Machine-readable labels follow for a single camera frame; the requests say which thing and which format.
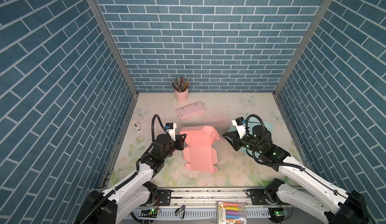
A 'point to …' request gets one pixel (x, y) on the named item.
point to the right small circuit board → (277, 214)
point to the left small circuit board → (151, 212)
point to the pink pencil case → (191, 110)
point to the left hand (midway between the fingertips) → (186, 135)
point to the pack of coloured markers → (231, 212)
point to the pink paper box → (199, 152)
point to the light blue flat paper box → (251, 124)
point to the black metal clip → (182, 210)
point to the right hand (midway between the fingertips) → (223, 133)
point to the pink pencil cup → (182, 97)
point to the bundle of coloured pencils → (180, 84)
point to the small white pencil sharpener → (137, 126)
